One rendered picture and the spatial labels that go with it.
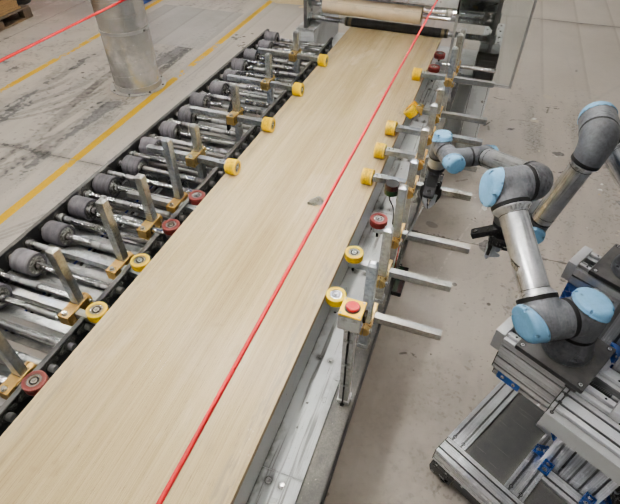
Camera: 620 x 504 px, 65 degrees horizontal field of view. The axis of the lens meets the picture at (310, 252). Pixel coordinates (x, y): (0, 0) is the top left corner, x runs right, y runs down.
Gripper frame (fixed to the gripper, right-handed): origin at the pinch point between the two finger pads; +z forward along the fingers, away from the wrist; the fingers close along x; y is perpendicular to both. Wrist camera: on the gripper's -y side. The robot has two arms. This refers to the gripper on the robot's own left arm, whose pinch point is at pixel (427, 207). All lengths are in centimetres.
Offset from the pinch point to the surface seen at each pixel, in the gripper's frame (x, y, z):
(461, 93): 8, 233, 53
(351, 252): 24.6, -30.6, 8.6
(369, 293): 9, -61, -3
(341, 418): 8, -92, 29
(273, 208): 68, -15, 9
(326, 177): 53, 17, 9
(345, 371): 9, -87, 7
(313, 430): 17, -96, 37
